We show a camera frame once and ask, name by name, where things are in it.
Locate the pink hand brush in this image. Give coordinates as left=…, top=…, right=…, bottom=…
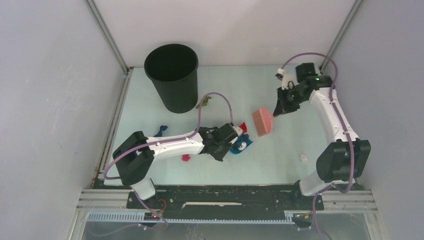
left=252, top=107, right=274, bottom=137

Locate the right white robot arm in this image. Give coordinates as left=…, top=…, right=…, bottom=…
left=272, top=62, right=371, bottom=209

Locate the magenta paper scrap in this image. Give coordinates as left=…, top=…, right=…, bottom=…
left=181, top=154, right=191, bottom=162

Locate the blue paper scrap left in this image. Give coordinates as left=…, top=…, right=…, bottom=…
left=154, top=125, right=168, bottom=138

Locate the black cylindrical waste bin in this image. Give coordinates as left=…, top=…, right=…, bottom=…
left=143, top=43, right=199, bottom=114

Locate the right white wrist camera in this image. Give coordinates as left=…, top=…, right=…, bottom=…
left=275, top=68, right=297, bottom=90

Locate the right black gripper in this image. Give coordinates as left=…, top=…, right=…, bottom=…
left=275, top=86, right=308, bottom=117

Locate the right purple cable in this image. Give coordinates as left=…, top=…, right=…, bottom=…
left=279, top=52, right=356, bottom=240

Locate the red paper scrap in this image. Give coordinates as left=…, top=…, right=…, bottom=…
left=239, top=122, right=248, bottom=134

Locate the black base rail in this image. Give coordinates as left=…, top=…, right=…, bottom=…
left=146, top=184, right=324, bottom=221

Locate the blue plastic dustpan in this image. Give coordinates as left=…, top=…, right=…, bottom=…
left=229, top=133, right=253, bottom=155

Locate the white paper scrap near edge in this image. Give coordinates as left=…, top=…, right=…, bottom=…
left=299, top=153, right=309, bottom=163

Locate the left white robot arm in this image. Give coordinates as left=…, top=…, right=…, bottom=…
left=109, top=123, right=244, bottom=208

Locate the green paper scrap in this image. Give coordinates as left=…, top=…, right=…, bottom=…
left=195, top=96, right=212, bottom=109

